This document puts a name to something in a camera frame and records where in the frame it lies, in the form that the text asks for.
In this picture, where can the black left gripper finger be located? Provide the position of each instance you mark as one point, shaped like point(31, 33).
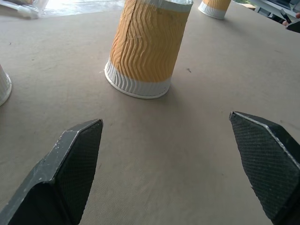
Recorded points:
point(264, 161)
point(58, 173)

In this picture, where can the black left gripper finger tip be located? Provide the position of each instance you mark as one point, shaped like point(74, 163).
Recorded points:
point(294, 26)

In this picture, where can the white metal rack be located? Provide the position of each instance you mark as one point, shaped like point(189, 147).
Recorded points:
point(273, 8)

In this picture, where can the clear plastic bag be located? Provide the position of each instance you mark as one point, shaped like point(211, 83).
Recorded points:
point(25, 8)

